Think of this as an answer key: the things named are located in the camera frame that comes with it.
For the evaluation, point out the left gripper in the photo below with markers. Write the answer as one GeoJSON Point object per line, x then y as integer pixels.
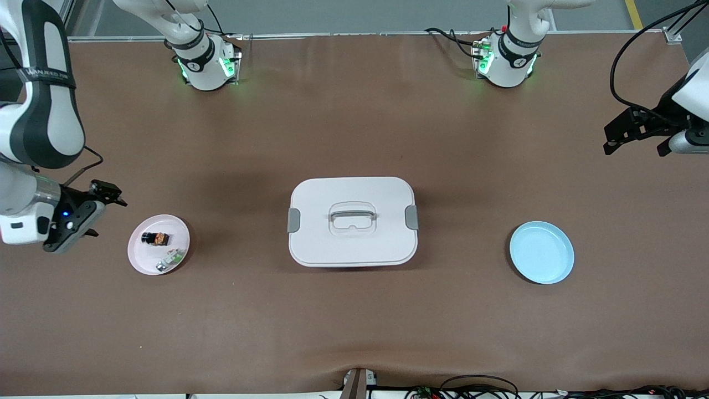
{"type": "Point", "coordinates": [661, 114]}

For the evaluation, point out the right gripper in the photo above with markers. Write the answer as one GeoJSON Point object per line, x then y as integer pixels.
{"type": "Point", "coordinates": [71, 195]}

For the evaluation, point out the orange and black push-button switch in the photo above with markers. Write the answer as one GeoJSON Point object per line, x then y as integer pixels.
{"type": "Point", "coordinates": [160, 239]}

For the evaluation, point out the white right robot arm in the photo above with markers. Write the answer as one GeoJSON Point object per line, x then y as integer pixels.
{"type": "Point", "coordinates": [50, 127]}

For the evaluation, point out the pink plate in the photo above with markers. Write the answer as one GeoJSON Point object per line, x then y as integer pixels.
{"type": "Point", "coordinates": [141, 257]}

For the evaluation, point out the light blue plate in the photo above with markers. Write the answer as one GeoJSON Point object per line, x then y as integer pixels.
{"type": "Point", "coordinates": [541, 252]}

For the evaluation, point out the grey box latch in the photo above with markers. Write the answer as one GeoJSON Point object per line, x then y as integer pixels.
{"type": "Point", "coordinates": [412, 217]}
{"type": "Point", "coordinates": [293, 220]}

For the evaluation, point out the white lidded storage box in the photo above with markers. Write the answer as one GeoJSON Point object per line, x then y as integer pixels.
{"type": "Point", "coordinates": [354, 246]}

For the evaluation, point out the brown table mat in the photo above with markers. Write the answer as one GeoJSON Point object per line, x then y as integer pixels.
{"type": "Point", "coordinates": [354, 321]}

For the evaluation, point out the red and green connectors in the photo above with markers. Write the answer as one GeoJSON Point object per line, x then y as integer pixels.
{"type": "Point", "coordinates": [426, 392]}

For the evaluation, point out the green and white switch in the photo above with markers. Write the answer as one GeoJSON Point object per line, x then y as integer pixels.
{"type": "Point", "coordinates": [176, 256]}

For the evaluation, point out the aluminium frame corner post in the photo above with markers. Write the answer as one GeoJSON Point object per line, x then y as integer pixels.
{"type": "Point", "coordinates": [672, 36]}

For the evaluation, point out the aluminium table edge rail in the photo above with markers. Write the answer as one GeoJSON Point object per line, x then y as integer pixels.
{"type": "Point", "coordinates": [360, 34]}

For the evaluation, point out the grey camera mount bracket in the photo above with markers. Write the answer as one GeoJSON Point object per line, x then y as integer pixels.
{"type": "Point", "coordinates": [354, 385]}

